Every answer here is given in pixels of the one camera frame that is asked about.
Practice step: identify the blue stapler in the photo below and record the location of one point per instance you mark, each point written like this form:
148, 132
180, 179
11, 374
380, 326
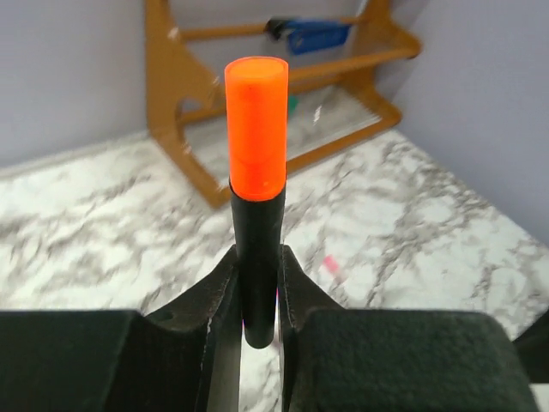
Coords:
306, 36

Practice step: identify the wooden shelf rack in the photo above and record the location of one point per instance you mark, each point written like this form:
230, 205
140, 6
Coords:
181, 90

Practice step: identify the green small object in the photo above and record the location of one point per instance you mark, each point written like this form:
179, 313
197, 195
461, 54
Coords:
292, 103

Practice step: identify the orange pen cap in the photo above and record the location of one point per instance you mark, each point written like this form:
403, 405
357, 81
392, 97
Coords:
256, 115

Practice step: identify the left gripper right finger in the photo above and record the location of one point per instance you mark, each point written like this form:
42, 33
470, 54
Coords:
338, 359

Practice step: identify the pink pen cap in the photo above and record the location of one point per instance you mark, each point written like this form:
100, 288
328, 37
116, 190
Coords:
333, 268

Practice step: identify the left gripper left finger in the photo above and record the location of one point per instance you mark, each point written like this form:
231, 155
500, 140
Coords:
185, 356

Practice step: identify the orange black highlighter pen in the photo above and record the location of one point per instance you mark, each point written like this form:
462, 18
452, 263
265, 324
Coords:
257, 227

